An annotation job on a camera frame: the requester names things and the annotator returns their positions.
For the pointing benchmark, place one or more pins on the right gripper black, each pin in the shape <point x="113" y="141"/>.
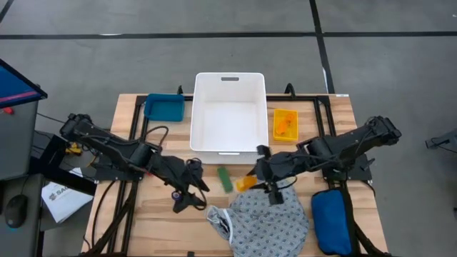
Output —
<point x="278" y="166"/>

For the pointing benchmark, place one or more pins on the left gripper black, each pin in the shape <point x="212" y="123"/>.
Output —
<point x="180" y="175"/>

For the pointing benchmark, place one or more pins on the purple bandage roll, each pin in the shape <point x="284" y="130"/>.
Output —
<point x="175" y="196"/>

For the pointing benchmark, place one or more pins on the green bandage roll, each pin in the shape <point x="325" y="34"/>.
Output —
<point x="225" y="179"/>

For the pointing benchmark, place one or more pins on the grey patterned hospital gown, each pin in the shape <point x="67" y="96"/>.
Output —
<point x="264" y="225"/>

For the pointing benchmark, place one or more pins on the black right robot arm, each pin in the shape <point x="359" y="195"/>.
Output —
<point x="357" y="139"/>

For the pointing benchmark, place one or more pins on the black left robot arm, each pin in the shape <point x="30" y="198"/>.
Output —
<point x="107" y="142"/>

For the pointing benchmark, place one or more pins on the white plastic basket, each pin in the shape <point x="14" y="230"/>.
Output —
<point x="228" y="121"/>

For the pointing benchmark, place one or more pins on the yellow plastic tray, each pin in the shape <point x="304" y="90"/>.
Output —
<point x="285" y="138"/>

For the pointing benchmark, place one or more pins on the blue fabric pouch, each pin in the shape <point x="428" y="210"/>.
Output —
<point x="332" y="221"/>

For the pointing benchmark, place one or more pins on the blue plastic tray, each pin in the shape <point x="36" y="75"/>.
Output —
<point x="164" y="107"/>

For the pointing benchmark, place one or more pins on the white label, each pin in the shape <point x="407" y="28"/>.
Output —
<point x="342" y="95"/>

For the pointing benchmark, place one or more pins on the yellow clamp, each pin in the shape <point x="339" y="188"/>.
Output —
<point x="73" y="149"/>

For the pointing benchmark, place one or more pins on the white paper booklet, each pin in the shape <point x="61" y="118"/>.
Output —
<point x="64" y="201"/>

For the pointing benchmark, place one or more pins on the grey side desk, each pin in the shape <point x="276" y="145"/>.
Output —
<point x="32" y="242"/>

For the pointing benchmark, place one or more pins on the black computer mouse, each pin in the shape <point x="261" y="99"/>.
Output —
<point x="16" y="210"/>

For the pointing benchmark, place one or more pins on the grey cabinet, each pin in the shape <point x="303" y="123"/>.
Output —
<point x="18" y="142"/>

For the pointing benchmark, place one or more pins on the red button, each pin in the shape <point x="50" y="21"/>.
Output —
<point x="9" y="110"/>

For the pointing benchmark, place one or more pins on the monitor with blue screen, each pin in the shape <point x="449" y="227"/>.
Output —
<point x="14" y="87"/>

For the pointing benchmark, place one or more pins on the black frame bracket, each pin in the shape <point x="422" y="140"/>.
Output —
<point x="180" y="90"/>
<point x="290" y="90"/>

